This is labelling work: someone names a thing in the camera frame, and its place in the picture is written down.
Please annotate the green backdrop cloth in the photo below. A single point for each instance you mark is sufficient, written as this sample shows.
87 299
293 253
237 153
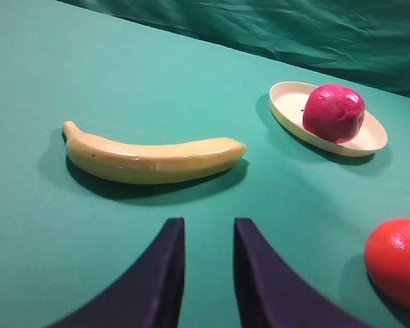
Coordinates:
367 42

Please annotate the yellow oval plate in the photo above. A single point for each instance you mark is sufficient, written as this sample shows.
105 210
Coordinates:
287 102

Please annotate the yellow banana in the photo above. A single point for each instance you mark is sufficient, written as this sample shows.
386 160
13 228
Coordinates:
150 164

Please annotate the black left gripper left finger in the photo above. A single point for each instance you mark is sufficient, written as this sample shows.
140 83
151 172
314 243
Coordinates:
148 294

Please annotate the red apple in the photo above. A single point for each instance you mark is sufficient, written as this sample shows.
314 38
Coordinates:
334 113

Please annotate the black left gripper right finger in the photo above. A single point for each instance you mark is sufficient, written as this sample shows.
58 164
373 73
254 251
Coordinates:
270 294

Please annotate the orange fruit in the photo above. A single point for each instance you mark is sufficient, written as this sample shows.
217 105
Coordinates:
387 259

